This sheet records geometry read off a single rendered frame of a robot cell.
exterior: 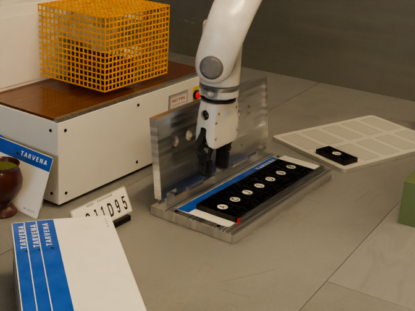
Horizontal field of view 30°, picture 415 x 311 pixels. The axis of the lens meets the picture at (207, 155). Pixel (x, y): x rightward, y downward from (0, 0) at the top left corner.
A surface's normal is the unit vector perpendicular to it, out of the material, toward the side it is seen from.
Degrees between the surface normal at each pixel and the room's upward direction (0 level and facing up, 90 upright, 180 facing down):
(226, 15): 54
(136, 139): 90
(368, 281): 0
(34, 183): 69
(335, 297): 0
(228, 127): 90
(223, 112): 88
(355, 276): 0
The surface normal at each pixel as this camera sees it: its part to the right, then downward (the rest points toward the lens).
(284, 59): -0.51, 0.29
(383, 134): 0.06, -0.93
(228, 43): 0.11, 0.33
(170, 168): 0.83, 0.13
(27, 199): -0.56, -0.10
